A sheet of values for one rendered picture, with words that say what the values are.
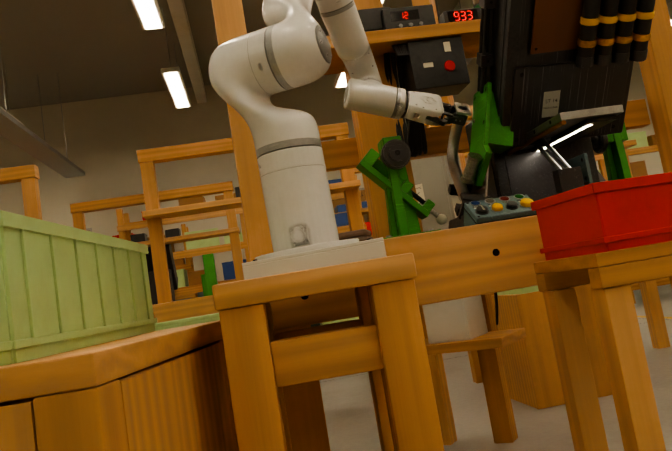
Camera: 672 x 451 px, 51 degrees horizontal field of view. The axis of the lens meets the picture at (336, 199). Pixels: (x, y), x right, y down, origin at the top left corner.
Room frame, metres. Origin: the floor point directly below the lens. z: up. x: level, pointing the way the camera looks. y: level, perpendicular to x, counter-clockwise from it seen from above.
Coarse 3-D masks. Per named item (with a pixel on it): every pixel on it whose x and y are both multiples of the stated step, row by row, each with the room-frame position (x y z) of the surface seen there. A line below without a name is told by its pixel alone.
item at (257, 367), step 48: (384, 288) 1.11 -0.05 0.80; (240, 336) 1.09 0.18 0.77; (288, 336) 1.35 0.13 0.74; (336, 336) 1.12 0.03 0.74; (384, 336) 1.11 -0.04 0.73; (240, 384) 1.09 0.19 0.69; (288, 384) 1.11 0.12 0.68; (384, 384) 1.15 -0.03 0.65; (432, 384) 1.11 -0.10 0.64; (240, 432) 1.09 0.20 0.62; (288, 432) 1.34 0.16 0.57; (384, 432) 1.35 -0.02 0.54; (432, 432) 1.11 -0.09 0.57
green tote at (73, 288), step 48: (0, 240) 0.77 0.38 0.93; (48, 240) 0.90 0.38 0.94; (96, 240) 1.08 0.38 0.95; (0, 288) 0.77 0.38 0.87; (48, 288) 0.88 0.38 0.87; (96, 288) 1.06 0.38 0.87; (144, 288) 1.33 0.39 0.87; (0, 336) 0.77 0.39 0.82; (48, 336) 0.86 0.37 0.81; (96, 336) 1.04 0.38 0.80
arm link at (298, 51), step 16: (272, 0) 1.30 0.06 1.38; (288, 0) 1.27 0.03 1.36; (304, 0) 1.32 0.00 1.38; (272, 16) 1.30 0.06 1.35; (288, 16) 1.21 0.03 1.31; (304, 16) 1.20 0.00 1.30; (272, 32) 1.19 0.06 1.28; (288, 32) 1.18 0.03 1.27; (304, 32) 1.17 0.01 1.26; (320, 32) 1.19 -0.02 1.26; (272, 48) 1.18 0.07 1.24; (288, 48) 1.17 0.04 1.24; (304, 48) 1.17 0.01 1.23; (320, 48) 1.19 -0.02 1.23; (272, 64) 1.19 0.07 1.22; (288, 64) 1.19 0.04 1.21; (304, 64) 1.19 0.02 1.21; (320, 64) 1.20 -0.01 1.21; (288, 80) 1.21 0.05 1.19; (304, 80) 1.22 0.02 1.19
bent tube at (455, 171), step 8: (456, 104) 1.87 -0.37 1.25; (464, 104) 1.88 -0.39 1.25; (456, 112) 1.85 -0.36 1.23; (464, 112) 1.85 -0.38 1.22; (456, 128) 1.89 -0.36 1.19; (456, 136) 1.91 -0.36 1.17; (448, 144) 1.93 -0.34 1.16; (456, 144) 1.92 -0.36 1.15; (448, 152) 1.92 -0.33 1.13; (456, 152) 1.92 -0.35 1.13; (448, 160) 1.92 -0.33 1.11; (456, 160) 1.91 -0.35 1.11; (456, 168) 1.87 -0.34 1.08; (456, 176) 1.84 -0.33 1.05; (456, 184) 1.82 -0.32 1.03; (464, 184) 1.81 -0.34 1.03; (464, 192) 1.78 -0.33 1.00
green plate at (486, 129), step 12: (480, 96) 1.81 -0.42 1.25; (492, 96) 1.77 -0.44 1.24; (480, 108) 1.80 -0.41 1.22; (492, 108) 1.77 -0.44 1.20; (480, 120) 1.80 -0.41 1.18; (492, 120) 1.77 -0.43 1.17; (480, 132) 1.79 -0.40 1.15; (492, 132) 1.77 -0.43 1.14; (504, 132) 1.78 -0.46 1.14; (480, 144) 1.78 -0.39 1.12; (492, 144) 1.77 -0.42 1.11; (504, 144) 1.77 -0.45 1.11
